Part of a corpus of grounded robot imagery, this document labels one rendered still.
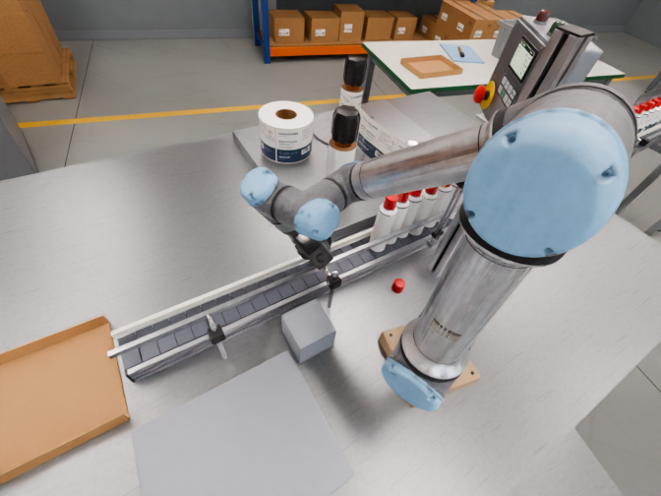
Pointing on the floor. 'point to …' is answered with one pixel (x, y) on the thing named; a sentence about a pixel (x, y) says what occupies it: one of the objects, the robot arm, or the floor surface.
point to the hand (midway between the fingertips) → (326, 257)
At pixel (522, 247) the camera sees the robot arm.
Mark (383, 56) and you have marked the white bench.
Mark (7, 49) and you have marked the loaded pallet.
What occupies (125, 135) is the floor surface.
